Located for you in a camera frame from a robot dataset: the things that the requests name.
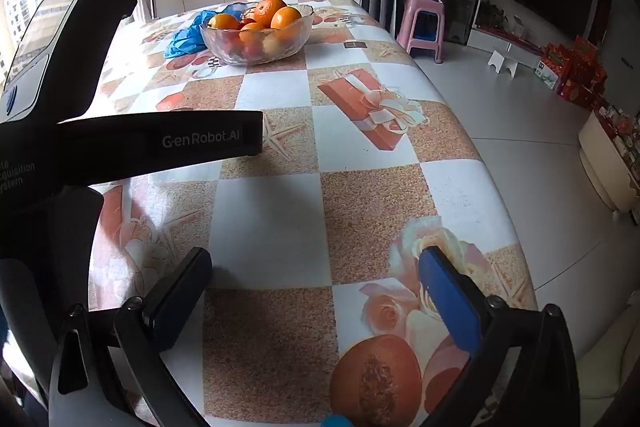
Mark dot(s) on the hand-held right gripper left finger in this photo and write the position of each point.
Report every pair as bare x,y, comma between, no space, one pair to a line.
180,297

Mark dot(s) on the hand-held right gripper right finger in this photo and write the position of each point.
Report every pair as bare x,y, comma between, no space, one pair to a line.
450,307

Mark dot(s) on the person's right hand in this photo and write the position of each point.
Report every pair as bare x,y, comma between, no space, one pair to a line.
335,421

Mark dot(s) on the printed checkered tablecloth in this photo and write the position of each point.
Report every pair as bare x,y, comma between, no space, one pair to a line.
280,207

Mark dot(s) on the crumpled blue plastic bag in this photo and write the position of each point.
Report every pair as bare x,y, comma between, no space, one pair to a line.
187,39

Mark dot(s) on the orange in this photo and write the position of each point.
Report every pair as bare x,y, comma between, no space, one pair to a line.
287,19
223,22
250,34
270,9

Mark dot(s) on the clear glass bowl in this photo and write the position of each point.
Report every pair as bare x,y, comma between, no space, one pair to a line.
260,56

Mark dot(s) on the small yellow pear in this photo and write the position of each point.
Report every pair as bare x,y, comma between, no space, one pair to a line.
274,46

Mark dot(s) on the white rounded floor unit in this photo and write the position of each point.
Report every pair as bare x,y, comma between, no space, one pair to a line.
602,162

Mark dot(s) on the white green carton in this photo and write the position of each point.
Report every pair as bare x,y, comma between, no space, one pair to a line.
547,74

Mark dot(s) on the small white stand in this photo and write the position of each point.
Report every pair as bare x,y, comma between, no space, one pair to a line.
502,59

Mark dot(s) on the stack of red gift boxes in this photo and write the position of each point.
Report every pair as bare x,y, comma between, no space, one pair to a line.
582,77

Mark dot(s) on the low television console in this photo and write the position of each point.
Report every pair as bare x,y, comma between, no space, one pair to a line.
500,41

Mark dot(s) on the pink plastic stool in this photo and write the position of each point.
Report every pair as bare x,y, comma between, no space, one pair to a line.
425,4

